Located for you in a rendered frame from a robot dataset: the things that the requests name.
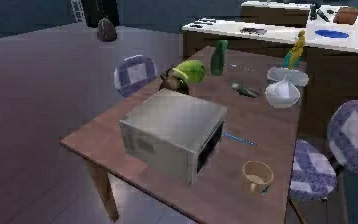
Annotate brown wooden table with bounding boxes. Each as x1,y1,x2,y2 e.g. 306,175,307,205
59,45,304,224

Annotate blue white round chair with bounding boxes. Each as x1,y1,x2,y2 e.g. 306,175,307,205
113,54,158,98
288,99,358,224

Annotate blue plate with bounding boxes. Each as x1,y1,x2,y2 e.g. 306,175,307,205
314,29,350,39

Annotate thin silver knife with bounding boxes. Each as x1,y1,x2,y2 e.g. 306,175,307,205
230,63,255,72

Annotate brown bread loaf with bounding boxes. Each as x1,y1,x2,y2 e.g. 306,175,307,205
333,6,358,25

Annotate grey microwave oven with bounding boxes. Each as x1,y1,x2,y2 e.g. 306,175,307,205
119,87,228,186

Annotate white ladder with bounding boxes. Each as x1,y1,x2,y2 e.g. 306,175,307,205
70,0,87,24

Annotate yellow teal spray bottle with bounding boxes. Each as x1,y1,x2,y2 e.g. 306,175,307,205
283,29,307,71

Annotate dark green bottle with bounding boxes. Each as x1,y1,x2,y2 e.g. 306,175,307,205
210,39,229,77

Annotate white shallow bowl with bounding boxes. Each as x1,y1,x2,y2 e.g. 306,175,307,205
266,66,310,88

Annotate brown cabinet white worktop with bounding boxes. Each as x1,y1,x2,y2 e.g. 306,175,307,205
181,0,358,139

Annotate tan cup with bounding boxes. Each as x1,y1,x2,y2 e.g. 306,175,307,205
242,160,275,195

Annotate dark brown pot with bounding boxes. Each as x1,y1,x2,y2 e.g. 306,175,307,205
159,67,190,95

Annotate green lettuce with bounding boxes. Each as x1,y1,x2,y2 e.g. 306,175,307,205
172,59,207,85

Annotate blue pencil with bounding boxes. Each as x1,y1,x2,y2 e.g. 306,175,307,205
222,132,257,147

